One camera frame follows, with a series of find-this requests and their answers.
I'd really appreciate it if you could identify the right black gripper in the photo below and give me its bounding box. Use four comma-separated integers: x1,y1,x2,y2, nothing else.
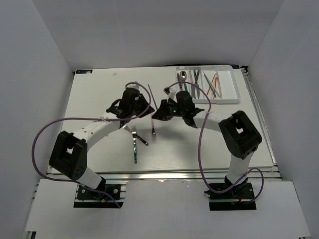
152,99,186,121

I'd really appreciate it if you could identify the teal handled knife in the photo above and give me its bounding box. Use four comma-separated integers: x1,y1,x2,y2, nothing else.
193,70,200,99

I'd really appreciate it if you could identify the teal handled fork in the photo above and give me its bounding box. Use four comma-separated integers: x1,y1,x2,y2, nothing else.
131,126,138,164

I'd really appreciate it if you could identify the dark speckled handled fork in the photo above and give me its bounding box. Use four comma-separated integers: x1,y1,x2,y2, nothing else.
122,125,149,146

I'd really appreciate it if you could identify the teal handled spoon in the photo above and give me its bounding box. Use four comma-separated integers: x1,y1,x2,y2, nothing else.
179,71,188,92

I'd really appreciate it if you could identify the pink handled fork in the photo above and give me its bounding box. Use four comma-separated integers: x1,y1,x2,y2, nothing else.
151,118,157,141

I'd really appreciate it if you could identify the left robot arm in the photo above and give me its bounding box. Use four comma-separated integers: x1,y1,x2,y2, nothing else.
49,88,155,199

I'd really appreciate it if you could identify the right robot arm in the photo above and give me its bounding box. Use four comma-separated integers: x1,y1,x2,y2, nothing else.
152,91,262,199

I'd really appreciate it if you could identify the white divided utensil tray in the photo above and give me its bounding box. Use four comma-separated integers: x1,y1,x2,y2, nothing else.
176,66,240,104

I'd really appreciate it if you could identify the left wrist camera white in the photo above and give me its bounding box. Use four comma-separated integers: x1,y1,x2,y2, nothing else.
125,82,140,90

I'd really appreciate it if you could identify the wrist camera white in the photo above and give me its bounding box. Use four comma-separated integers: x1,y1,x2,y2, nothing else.
163,87,176,100
125,82,140,90

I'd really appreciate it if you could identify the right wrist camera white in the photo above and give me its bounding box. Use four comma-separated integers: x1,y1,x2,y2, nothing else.
163,87,176,100

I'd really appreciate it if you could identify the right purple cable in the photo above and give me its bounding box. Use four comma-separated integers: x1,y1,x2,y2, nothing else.
167,81,264,204

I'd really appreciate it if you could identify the purple cable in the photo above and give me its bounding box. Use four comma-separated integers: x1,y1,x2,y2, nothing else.
167,81,264,204
32,82,154,209

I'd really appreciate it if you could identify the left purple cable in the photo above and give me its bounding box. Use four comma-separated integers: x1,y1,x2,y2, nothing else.
32,82,154,209

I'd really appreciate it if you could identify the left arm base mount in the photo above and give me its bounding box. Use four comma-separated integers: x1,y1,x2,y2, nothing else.
73,183,126,209

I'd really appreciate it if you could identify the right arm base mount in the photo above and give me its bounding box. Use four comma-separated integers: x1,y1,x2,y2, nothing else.
204,183,257,211

